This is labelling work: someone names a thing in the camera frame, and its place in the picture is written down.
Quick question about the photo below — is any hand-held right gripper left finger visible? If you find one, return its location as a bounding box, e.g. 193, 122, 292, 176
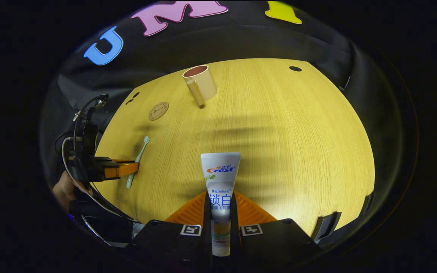
127, 191, 213, 266

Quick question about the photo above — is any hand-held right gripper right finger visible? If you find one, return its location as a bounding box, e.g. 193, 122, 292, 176
229, 191, 319, 266

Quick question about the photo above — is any light green toothbrush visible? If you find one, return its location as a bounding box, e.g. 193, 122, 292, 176
126, 136, 151, 189

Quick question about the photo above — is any white toothpaste tube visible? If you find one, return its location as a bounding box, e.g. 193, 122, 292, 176
200, 152, 241, 257

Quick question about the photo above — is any round brown coaster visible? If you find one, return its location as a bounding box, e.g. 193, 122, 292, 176
149, 102, 169, 121

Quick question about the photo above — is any beige cup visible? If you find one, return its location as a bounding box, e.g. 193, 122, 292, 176
182, 65, 218, 107

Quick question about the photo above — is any black grey clamp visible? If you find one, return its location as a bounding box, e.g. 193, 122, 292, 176
362, 191, 375, 217
311, 212, 343, 243

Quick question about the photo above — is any black backdrop cloth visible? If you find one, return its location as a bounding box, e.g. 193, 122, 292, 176
40, 0, 405, 247

